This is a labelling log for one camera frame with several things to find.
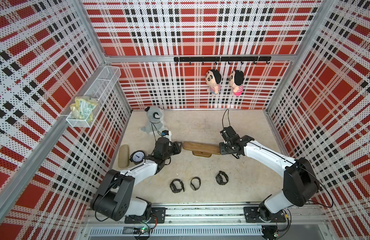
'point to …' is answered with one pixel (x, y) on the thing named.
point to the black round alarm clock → (137, 157)
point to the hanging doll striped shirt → (213, 79)
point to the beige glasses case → (123, 156)
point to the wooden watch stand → (202, 149)
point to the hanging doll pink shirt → (236, 79)
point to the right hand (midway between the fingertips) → (226, 147)
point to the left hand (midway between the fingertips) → (182, 143)
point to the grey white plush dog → (155, 124)
